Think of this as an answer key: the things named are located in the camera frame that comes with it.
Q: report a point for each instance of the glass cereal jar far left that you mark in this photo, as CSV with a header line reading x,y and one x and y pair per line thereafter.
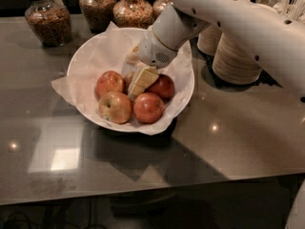
x,y
50,21

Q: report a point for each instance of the dark apple back middle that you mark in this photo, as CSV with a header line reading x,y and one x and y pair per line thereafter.
x,y
128,80

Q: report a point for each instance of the red apple back left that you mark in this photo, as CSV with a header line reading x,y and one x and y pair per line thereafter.
x,y
109,81

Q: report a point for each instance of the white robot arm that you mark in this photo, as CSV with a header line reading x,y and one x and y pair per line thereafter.
x,y
254,142

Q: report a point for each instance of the orange-red apple front right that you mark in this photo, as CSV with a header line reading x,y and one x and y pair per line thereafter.
x,y
148,108

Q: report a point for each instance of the red apple back right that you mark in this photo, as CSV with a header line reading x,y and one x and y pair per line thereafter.
x,y
163,87

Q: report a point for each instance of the red apple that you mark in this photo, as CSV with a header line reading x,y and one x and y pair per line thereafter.
x,y
109,81
163,87

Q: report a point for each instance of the paper bowl stack front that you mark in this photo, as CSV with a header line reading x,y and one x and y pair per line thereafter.
x,y
232,65

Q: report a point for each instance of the yellow-red apple with sticker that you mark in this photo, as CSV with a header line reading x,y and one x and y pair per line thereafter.
x,y
115,107

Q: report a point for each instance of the paper bowl stack back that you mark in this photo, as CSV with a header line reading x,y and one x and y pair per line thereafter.
x,y
208,40

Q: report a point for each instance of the glass cereal jar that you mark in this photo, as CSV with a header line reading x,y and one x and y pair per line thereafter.
x,y
50,21
98,13
158,6
133,14

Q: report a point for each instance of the paper bowl stack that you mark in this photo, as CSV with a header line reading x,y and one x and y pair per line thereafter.
x,y
232,65
208,40

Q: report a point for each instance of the white paper liner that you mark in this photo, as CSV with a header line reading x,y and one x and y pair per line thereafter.
x,y
101,53

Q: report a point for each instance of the white stir sticks bundle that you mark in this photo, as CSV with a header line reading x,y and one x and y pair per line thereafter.
x,y
292,9

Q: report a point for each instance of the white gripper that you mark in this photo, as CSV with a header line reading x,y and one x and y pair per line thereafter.
x,y
153,51

